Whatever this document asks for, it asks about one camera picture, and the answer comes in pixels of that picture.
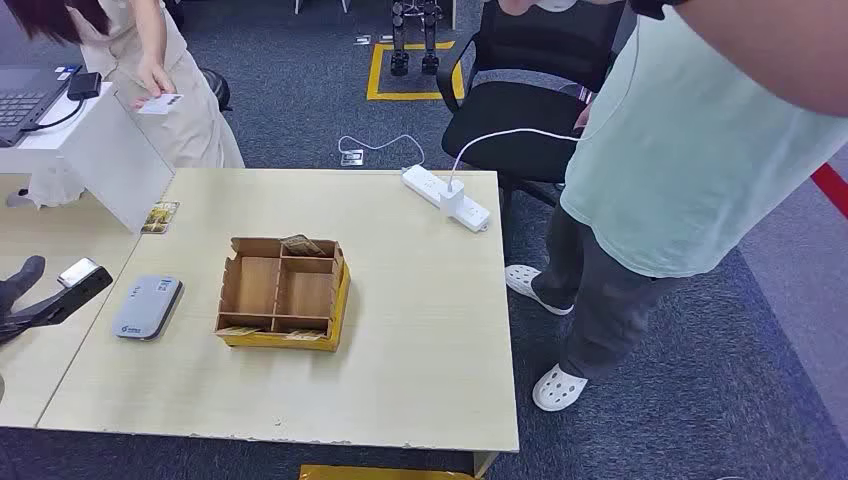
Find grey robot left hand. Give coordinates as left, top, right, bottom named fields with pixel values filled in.
left=0, top=256, right=46, bottom=319

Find white ID card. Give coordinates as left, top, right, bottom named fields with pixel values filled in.
left=137, top=93, right=184, bottom=117

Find person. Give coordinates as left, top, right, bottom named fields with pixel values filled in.
left=3, top=0, right=245, bottom=210
left=496, top=0, right=848, bottom=413

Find grey card reader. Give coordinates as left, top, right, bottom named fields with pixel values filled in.
left=111, top=274, right=184, bottom=342

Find yellow picture card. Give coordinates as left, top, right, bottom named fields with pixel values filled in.
left=140, top=201, right=181, bottom=235

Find patterned room key card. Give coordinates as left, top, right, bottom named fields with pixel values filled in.
left=279, top=233, right=327, bottom=258

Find black power adapter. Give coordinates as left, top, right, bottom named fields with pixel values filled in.
left=66, top=71, right=103, bottom=102

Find black office chair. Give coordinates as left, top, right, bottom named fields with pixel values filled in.
left=435, top=0, right=627, bottom=210

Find white desk riser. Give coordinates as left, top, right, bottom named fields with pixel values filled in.
left=0, top=80, right=177, bottom=235

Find black wristwatch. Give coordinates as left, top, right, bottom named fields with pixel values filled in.
left=627, top=0, right=690, bottom=21

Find black robot legs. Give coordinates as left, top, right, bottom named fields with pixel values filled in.
left=389, top=0, right=444, bottom=77

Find dark laptop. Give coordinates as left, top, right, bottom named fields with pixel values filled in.
left=0, top=64, right=82, bottom=148

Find white charger plug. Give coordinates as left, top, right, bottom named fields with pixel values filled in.
left=438, top=177, right=466, bottom=219

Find yellow floor tape square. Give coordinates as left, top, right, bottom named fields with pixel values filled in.
left=366, top=40, right=466, bottom=103

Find white perforated clog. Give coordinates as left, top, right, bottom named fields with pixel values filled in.
left=531, top=363, right=590, bottom=413
left=504, top=264, right=575, bottom=317

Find white power strip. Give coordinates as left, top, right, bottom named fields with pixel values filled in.
left=400, top=164, right=492, bottom=234

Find red floor tape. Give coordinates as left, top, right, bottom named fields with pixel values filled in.
left=809, top=162, right=848, bottom=220

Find wooden compartment box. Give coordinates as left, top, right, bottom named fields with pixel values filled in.
left=213, top=236, right=352, bottom=353

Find yellow box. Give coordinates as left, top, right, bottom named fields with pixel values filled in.
left=299, top=464, right=477, bottom=480

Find white charger cable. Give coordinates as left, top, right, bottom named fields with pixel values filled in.
left=447, top=26, right=644, bottom=193

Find black adapter cable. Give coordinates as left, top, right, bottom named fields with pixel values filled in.
left=19, top=97, right=86, bottom=132

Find white floor cable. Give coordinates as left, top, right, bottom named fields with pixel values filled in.
left=337, top=133, right=427, bottom=168

